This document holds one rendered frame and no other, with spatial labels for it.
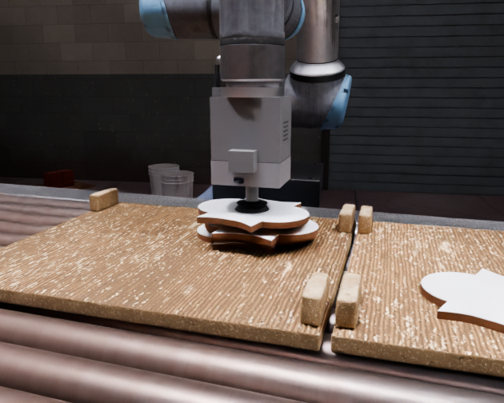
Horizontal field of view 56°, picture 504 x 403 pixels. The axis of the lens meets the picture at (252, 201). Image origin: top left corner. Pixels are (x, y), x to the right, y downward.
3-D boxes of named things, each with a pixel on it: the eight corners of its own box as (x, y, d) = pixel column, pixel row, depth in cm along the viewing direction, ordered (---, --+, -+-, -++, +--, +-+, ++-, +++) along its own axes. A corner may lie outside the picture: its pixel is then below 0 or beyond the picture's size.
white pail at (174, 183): (157, 217, 420) (154, 176, 411) (166, 209, 449) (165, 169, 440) (190, 218, 416) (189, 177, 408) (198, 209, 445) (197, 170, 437)
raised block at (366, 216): (359, 221, 70) (361, 203, 69) (373, 223, 69) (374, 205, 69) (357, 233, 64) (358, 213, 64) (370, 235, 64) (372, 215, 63)
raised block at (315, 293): (310, 296, 45) (311, 269, 45) (330, 298, 45) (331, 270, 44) (298, 325, 40) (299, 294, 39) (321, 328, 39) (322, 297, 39)
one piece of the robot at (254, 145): (194, 62, 52) (198, 209, 55) (275, 61, 49) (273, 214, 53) (224, 65, 61) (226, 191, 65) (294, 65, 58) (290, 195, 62)
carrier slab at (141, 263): (114, 210, 83) (113, 201, 82) (355, 230, 71) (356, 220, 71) (-71, 292, 50) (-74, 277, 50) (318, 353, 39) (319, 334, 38)
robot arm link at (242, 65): (276, 43, 51) (205, 45, 53) (276, 87, 52) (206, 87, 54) (290, 48, 58) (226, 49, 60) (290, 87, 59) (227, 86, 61)
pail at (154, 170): (185, 205, 464) (184, 166, 456) (154, 208, 451) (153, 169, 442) (174, 198, 490) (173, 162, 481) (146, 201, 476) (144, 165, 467)
